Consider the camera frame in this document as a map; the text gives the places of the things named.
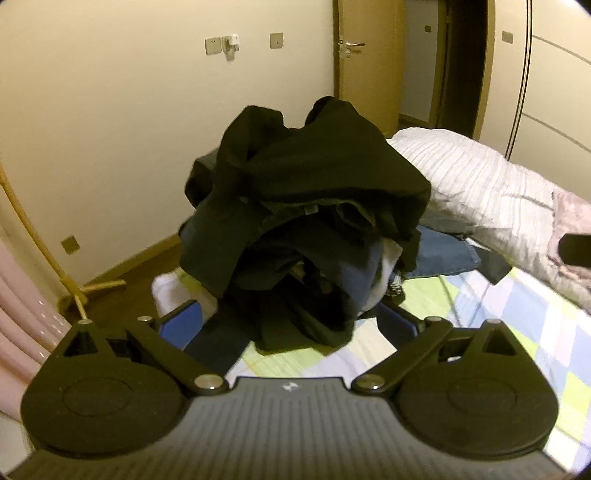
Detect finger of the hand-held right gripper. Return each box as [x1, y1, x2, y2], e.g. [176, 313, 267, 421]
[557, 233, 591, 268]

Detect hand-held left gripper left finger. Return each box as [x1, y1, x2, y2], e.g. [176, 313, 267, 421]
[48, 299, 227, 396]

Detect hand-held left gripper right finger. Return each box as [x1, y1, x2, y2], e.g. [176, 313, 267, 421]
[351, 303, 533, 396]

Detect dark navy garment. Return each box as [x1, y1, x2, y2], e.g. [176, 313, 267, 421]
[177, 198, 386, 370]

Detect black garment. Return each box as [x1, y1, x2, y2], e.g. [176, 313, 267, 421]
[184, 95, 433, 245]

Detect pink blanket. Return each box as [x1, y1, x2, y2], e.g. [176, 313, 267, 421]
[549, 188, 591, 283]

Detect white garment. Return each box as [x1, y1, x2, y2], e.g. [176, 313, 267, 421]
[367, 239, 408, 311]

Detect black cloth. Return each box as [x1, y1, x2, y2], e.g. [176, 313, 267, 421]
[475, 244, 514, 285]

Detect blue jeans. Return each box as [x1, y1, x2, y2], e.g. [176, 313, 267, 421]
[401, 210, 482, 280]

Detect checkered bed sheet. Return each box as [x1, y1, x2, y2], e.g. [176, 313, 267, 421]
[182, 265, 591, 457]

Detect striped grey quilt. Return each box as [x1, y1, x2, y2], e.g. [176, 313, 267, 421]
[387, 128, 591, 315]

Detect wooden coat stand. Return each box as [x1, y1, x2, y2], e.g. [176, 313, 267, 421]
[0, 165, 128, 320]

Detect pink curtain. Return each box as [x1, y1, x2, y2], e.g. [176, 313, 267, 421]
[0, 222, 75, 400]

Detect cream wardrobe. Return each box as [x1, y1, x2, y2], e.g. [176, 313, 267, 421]
[479, 0, 591, 172]

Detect wooden door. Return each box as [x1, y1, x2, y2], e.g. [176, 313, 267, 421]
[333, 0, 408, 138]

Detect metal door handle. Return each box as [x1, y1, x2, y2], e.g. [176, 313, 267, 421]
[338, 39, 367, 59]

